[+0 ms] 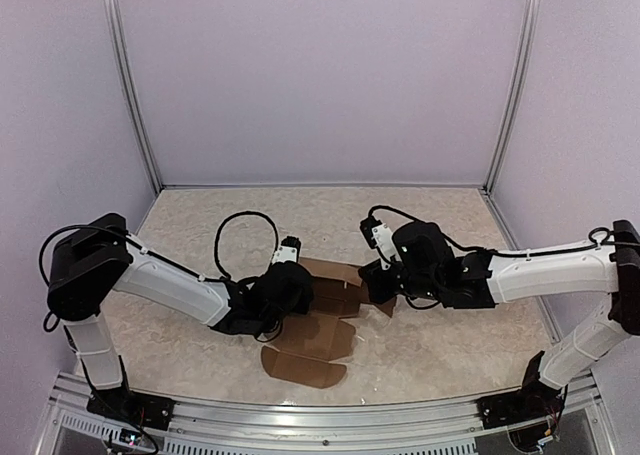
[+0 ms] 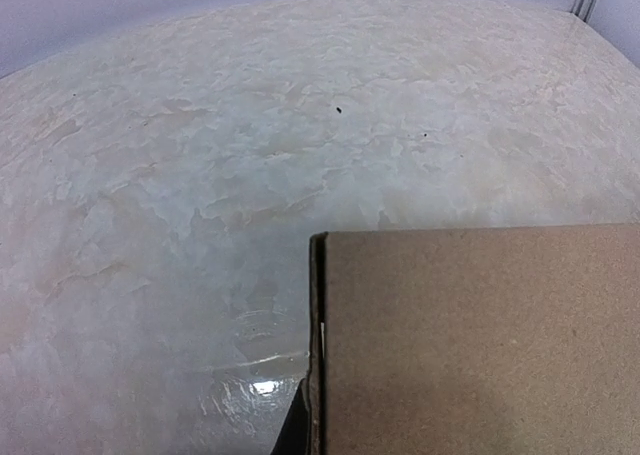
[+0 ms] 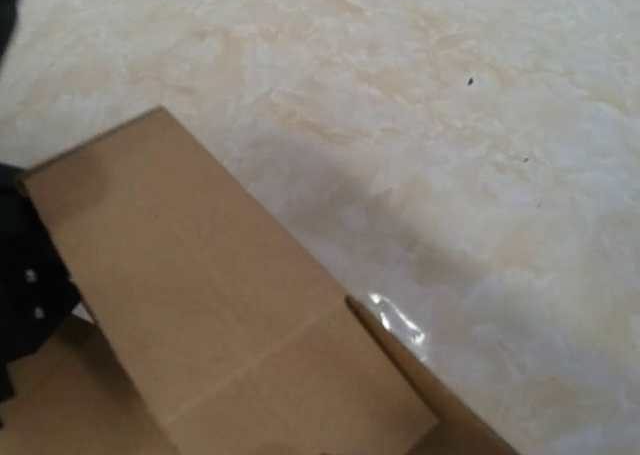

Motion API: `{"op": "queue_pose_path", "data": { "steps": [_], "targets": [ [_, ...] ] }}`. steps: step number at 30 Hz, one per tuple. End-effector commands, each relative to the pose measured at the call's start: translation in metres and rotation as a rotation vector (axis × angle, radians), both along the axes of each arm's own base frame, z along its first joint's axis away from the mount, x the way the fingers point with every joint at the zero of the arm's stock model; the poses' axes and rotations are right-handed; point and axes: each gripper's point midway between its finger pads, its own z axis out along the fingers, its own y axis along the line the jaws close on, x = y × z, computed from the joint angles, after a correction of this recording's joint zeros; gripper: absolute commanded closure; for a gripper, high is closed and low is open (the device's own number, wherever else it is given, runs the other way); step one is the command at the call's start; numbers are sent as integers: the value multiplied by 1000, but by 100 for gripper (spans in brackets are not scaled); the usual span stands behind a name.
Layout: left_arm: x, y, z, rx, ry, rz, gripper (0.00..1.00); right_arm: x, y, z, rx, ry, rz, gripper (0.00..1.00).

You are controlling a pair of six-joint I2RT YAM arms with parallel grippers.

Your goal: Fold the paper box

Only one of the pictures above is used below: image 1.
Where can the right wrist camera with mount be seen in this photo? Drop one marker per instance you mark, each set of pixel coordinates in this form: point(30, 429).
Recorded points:
point(378, 236)

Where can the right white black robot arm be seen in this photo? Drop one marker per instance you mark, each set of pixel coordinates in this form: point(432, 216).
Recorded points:
point(606, 262)

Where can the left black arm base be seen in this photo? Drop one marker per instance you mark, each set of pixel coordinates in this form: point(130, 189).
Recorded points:
point(137, 409)

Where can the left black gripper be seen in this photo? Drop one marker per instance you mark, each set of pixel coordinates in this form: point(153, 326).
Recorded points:
point(303, 305)

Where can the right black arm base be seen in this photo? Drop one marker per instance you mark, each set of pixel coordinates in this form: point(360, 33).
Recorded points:
point(531, 401)

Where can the aluminium corner post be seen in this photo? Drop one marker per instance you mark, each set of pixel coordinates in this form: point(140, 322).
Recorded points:
point(515, 91)
point(126, 78)

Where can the front aluminium frame rail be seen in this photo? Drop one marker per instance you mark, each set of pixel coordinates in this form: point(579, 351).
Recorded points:
point(445, 426)

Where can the brown cardboard box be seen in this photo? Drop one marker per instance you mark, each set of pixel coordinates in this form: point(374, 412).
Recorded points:
point(310, 348)

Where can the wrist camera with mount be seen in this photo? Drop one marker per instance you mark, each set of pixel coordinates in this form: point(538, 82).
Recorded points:
point(378, 236)
point(288, 250)

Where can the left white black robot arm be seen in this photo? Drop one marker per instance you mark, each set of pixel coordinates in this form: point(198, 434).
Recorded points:
point(90, 261)

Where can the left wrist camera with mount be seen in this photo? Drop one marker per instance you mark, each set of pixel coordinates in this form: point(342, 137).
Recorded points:
point(288, 250)

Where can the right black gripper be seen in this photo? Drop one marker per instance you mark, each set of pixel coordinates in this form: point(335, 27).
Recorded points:
point(372, 279)

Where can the right aluminium corner post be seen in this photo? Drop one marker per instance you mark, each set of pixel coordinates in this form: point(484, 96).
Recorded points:
point(515, 91)

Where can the left aluminium corner post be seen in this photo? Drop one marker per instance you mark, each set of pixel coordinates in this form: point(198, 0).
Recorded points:
point(126, 78)

